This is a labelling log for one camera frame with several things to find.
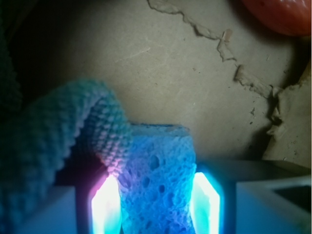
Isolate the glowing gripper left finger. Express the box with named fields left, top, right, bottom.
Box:
left=55, top=161, right=122, bottom=234

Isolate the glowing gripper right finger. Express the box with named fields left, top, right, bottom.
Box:
left=191, top=159, right=312, bottom=234

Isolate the blue sponge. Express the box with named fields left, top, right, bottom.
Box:
left=118, top=124, right=196, bottom=234

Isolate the light green cloth rag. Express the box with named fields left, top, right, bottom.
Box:
left=0, top=35, right=131, bottom=234

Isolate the brown paper bag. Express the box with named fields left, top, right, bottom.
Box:
left=9, top=0, right=311, bottom=166

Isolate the orange ring toy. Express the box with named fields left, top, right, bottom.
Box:
left=242, top=0, right=312, bottom=37

